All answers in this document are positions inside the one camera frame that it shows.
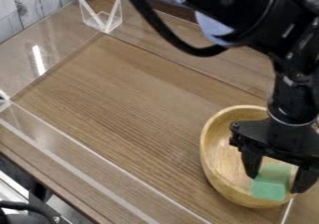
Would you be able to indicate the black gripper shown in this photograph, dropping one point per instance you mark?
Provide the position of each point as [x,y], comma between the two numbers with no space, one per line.
[291,144]

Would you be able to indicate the green rectangular block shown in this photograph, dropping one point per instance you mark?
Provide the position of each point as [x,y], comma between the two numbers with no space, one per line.
[271,183]

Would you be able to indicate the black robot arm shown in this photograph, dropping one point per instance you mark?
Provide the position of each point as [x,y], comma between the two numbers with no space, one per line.
[282,29]

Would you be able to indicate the wooden bowl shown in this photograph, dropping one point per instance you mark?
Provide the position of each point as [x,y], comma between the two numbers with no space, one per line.
[221,158]

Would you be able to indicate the black metal mount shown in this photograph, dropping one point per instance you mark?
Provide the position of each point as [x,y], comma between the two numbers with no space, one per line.
[49,211]

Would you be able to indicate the clear acrylic corner bracket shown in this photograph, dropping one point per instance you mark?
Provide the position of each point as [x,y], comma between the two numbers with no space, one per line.
[102,21]

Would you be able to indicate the clear acrylic enclosure wall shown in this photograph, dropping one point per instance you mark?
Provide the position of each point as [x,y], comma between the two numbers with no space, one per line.
[106,114]

